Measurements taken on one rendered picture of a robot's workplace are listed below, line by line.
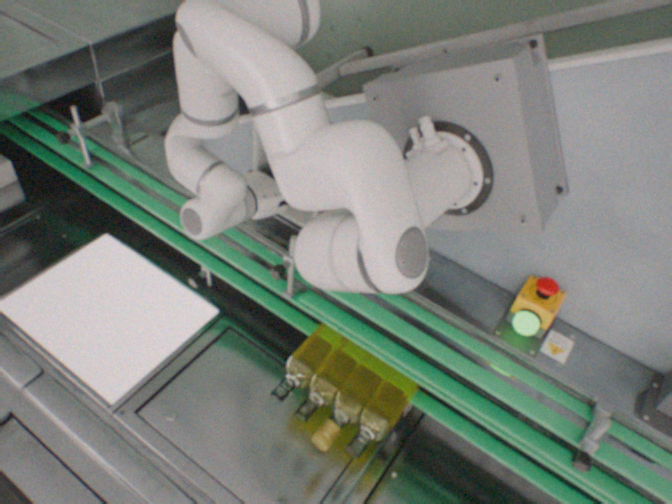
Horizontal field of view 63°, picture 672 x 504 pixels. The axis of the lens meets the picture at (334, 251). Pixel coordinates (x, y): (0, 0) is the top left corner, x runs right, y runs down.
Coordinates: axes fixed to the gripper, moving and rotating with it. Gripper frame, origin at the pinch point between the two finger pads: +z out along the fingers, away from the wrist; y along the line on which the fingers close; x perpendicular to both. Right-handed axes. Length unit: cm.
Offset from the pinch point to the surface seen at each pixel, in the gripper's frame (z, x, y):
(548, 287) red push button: -2, 10, 56
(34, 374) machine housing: -45, -45, -21
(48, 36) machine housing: 1, 0, -82
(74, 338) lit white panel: -35, -42, -22
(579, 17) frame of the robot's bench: 51, 45, 32
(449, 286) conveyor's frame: -1.0, -1.2, 41.1
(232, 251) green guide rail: -9.6, -17.2, -3.4
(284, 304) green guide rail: -7.3, -23.6, 11.6
